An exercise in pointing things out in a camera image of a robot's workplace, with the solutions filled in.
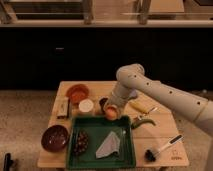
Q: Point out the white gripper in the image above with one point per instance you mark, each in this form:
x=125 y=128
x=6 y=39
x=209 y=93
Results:
x=109 y=105

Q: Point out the orange red apple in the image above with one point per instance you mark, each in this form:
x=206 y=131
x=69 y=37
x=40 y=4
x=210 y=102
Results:
x=111 y=113

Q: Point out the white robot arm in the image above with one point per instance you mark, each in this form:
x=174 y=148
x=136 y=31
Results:
x=195 y=109

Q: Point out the green plastic tray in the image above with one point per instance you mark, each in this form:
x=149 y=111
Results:
x=97 y=129

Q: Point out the white round cup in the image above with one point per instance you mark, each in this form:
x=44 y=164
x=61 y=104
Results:
x=86 y=106

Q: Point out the green chili pepper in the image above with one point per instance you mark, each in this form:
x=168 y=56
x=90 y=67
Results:
x=137 y=123

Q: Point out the grey folded cloth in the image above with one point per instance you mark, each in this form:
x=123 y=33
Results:
x=110 y=145

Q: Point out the dark grape bunch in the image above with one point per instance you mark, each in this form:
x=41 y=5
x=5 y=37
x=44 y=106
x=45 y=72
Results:
x=81 y=143

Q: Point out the wooden block with slot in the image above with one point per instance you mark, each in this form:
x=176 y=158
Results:
x=63 y=108

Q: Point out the black dish brush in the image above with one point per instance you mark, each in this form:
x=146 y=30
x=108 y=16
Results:
x=152 y=154

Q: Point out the dark brown bowl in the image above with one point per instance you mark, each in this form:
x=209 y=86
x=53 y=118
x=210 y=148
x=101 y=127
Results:
x=55 y=138

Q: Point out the black object on floor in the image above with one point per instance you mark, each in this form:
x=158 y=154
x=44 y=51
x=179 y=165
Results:
x=7 y=162

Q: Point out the wooden shelf rail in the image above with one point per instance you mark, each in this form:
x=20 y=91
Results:
x=107 y=13

